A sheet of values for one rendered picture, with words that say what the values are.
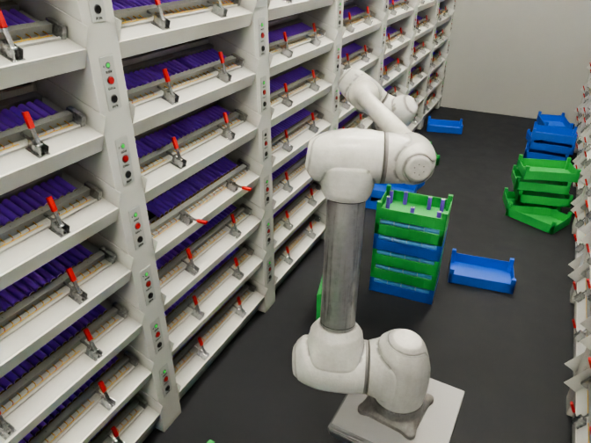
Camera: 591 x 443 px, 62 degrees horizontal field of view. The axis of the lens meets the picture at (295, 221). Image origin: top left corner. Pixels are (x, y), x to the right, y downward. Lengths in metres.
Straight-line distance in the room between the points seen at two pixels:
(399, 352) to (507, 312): 1.13
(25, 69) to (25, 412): 0.79
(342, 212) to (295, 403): 0.89
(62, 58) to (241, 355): 1.35
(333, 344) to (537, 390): 1.00
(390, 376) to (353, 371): 0.10
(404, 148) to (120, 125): 0.69
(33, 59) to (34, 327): 0.60
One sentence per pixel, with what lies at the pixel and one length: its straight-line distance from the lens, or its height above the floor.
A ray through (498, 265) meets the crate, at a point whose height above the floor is 0.03.
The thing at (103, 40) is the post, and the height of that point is 1.28.
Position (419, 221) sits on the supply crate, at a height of 0.43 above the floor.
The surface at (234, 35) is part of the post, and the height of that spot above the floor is 1.19.
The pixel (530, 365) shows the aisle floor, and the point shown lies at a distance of 2.25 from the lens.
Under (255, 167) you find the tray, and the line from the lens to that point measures 1.90.
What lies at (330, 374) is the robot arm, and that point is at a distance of 1.44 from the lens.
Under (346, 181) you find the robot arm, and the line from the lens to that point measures 1.22.
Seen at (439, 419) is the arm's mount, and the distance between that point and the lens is 1.64.
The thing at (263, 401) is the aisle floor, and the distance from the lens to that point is 1.93.
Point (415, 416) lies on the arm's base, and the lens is 1.58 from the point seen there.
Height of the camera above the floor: 1.47
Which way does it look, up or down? 30 degrees down
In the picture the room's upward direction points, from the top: straight up
